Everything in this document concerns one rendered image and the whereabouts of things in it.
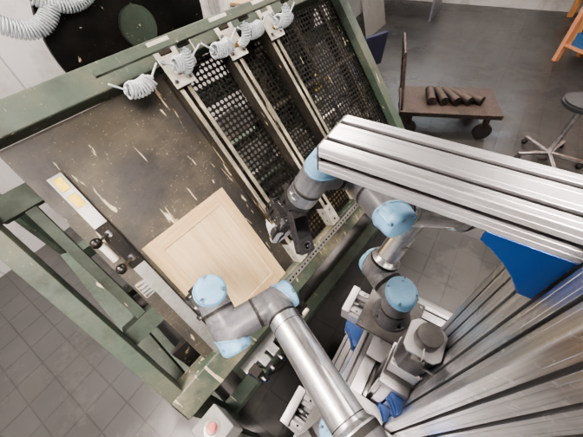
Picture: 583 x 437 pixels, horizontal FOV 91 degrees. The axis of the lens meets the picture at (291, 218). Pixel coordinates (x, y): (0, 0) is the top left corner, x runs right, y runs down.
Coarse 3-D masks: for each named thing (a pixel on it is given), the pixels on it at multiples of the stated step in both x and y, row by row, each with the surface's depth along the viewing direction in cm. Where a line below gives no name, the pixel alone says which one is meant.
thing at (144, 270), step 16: (64, 176) 102; (64, 192) 101; (80, 192) 104; (80, 208) 104; (96, 224) 106; (144, 272) 115; (160, 288) 118; (176, 304) 122; (192, 320) 125; (208, 336) 129
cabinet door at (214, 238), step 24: (216, 192) 135; (192, 216) 128; (216, 216) 135; (240, 216) 142; (168, 240) 122; (192, 240) 128; (216, 240) 135; (240, 240) 142; (168, 264) 122; (192, 264) 128; (216, 264) 134; (240, 264) 141; (264, 264) 148; (240, 288) 141; (264, 288) 148
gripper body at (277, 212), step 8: (288, 184) 72; (272, 200) 75; (280, 200) 75; (288, 200) 69; (272, 208) 75; (280, 208) 75; (288, 208) 73; (296, 208) 68; (272, 216) 77; (280, 216) 73; (280, 224) 74; (288, 224) 74
